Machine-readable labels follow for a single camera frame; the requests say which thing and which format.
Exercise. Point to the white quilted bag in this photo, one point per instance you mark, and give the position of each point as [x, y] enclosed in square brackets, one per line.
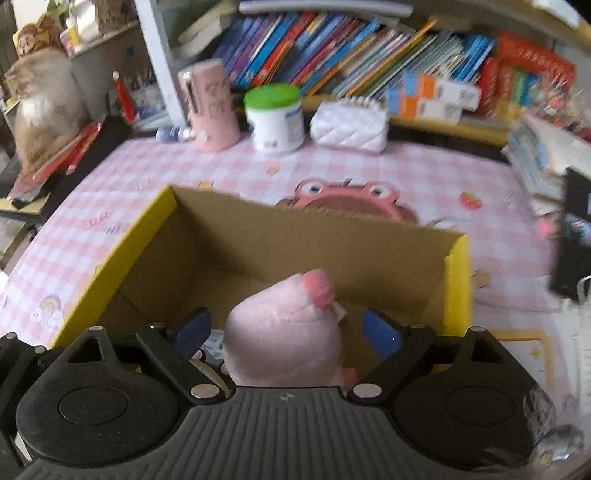
[348, 127]

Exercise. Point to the pink plush pig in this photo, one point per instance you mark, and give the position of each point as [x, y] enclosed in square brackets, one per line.
[277, 341]

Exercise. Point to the fluffy orange cat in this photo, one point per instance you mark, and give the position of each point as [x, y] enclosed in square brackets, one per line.
[46, 106]

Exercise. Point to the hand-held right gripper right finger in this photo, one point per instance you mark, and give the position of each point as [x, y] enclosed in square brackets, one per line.
[381, 332]

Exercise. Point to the group of desk pen holders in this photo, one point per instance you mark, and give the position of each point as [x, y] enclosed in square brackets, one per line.
[143, 101]

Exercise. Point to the white jar with green lid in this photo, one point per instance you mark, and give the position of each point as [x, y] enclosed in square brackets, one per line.
[274, 122]

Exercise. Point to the stack of papers and booklets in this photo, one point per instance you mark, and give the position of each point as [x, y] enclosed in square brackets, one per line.
[545, 157]

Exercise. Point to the orange and white box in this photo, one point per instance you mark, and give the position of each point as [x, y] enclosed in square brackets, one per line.
[443, 87]
[425, 110]

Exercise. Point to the black side table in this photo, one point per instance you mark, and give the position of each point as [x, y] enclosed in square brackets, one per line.
[101, 138]

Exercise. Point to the cartoon figure doll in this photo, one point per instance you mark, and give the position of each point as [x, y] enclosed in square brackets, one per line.
[34, 34]

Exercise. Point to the black smartphone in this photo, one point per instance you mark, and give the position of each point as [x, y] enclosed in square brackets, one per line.
[572, 230]

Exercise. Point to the pink humidifier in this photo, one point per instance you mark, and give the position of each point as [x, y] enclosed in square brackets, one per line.
[210, 106]

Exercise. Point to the pink checked tablecloth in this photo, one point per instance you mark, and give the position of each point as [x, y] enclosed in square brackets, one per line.
[184, 170]

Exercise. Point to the long white tube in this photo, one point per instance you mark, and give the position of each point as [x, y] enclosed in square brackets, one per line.
[323, 7]

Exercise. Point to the white frame bookshelf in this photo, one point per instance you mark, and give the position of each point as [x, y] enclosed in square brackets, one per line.
[157, 55]

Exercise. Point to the pink frog shaped tray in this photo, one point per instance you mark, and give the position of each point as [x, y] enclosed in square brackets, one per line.
[346, 203]

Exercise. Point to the row of colourful books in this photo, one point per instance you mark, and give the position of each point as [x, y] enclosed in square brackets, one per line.
[332, 50]

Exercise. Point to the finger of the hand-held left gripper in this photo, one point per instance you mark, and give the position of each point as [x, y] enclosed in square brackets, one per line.
[18, 369]

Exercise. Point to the red paper packets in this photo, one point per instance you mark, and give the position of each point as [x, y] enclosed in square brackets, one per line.
[69, 152]

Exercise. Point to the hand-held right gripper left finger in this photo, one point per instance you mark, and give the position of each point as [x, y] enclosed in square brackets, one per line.
[194, 332]

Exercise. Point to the small white box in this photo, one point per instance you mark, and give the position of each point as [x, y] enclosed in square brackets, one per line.
[214, 344]

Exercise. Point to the yellow cardboard box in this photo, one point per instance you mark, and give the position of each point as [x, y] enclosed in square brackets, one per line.
[231, 244]

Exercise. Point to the red book box set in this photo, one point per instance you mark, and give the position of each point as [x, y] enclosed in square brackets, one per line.
[531, 69]

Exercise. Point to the pale thick book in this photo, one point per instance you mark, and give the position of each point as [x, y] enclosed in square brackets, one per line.
[207, 27]

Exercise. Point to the small spray bottle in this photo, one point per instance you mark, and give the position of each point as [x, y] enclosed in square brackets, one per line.
[173, 134]

